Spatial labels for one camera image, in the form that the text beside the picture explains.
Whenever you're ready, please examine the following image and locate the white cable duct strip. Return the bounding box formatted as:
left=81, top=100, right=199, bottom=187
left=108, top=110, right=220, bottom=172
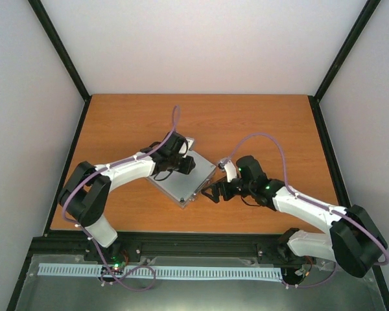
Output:
left=37, top=263, right=283, bottom=282

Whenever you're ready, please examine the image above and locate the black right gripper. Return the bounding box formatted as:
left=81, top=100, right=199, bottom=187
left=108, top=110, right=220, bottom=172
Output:
left=202, top=177, right=254, bottom=203

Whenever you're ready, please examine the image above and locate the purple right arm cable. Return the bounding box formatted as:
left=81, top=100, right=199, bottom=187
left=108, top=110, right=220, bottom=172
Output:
left=220, top=132, right=389, bottom=286

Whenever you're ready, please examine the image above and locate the black aluminium frame rail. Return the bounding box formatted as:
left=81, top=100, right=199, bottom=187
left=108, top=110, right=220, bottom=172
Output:
left=43, top=231, right=321, bottom=266

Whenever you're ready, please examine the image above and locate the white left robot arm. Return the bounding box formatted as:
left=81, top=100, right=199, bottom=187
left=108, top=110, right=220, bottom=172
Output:
left=58, top=132, right=195, bottom=261

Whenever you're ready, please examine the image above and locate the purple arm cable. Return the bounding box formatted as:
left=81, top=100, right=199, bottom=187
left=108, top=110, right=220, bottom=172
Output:
left=220, top=132, right=389, bottom=286
left=60, top=106, right=182, bottom=291

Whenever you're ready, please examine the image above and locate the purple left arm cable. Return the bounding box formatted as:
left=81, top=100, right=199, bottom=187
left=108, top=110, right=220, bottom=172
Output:
left=60, top=106, right=182, bottom=291

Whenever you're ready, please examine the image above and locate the aluminium poker case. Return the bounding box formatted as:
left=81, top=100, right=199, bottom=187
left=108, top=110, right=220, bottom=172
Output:
left=147, top=137, right=217, bottom=209

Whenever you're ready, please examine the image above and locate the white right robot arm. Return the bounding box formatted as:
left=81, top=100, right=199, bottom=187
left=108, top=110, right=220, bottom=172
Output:
left=201, top=155, right=389, bottom=278

